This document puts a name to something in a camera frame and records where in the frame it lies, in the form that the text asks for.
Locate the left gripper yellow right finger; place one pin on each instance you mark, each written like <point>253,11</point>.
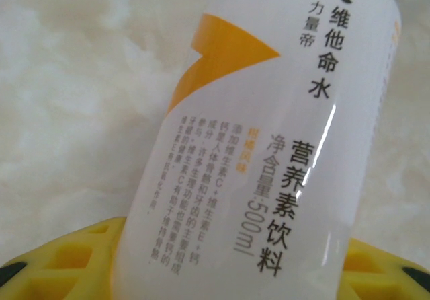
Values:
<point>383,276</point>

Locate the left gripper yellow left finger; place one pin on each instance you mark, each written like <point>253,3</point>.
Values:
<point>60,266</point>

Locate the white label orange V bottle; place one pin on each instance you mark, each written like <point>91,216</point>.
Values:
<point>268,111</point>

